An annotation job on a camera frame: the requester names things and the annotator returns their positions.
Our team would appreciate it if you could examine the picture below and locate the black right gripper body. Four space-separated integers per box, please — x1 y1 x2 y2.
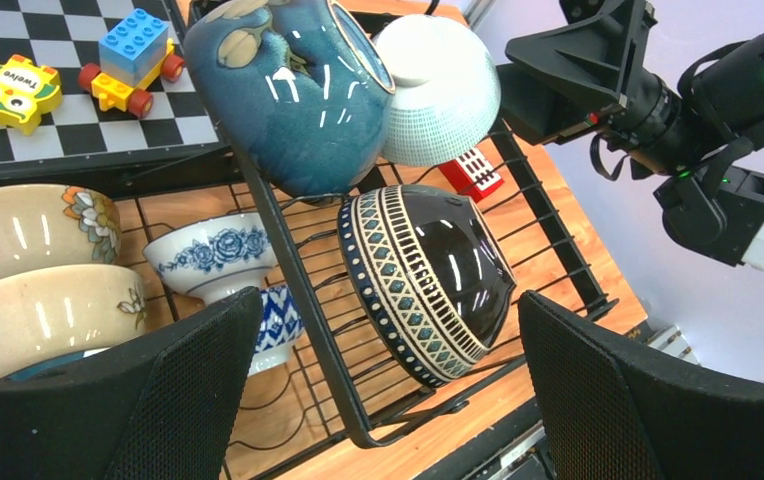
589 70 700 176

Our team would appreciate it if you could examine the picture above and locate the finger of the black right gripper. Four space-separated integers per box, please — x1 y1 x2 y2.
496 64 621 145
505 1 657 106

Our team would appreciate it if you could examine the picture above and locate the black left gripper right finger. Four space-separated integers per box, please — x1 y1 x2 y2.
518 290 764 479

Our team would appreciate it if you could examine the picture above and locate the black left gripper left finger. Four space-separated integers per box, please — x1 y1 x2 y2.
0 287 263 479

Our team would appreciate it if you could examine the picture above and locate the white grid pattern bowl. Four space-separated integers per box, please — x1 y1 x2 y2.
374 14 501 167

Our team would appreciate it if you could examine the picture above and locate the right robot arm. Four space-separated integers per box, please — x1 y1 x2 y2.
498 1 764 271

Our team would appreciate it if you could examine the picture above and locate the red toy window brick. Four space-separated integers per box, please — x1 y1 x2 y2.
439 147 504 203

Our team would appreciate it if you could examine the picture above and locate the teal white dotted bowl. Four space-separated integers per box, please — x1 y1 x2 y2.
6 347 108 381

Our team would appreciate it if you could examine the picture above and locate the blue white geometric bowl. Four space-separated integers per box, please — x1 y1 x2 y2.
248 284 304 376

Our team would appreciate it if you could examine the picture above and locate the beige floral bowl lower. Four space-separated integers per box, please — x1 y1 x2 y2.
0 264 147 378

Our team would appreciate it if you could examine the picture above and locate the beige floral bowl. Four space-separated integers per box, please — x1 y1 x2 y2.
0 184 122 279
0 264 147 378

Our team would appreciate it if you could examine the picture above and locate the white blue rose bowl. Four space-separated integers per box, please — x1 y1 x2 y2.
142 213 277 304

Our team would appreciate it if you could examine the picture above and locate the black patterned rim bowl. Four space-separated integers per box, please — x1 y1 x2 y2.
337 184 517 388

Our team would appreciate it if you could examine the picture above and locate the teal glazed large bowl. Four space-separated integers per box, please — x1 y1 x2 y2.
183 1 395 197

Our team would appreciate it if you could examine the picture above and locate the beige floral bowl upper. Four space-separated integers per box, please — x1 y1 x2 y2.
0 184 122 279

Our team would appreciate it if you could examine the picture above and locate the black and white chessboard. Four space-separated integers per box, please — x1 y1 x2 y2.
0 0 224 183

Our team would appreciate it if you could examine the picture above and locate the yellow owl toy block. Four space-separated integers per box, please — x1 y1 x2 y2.
0 54 62 136

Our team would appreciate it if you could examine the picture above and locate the blue yellow toy brick car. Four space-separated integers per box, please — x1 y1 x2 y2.
78 8 186 118

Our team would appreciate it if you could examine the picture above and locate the black wire dish rack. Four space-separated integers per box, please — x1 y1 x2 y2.
0 0 620 480

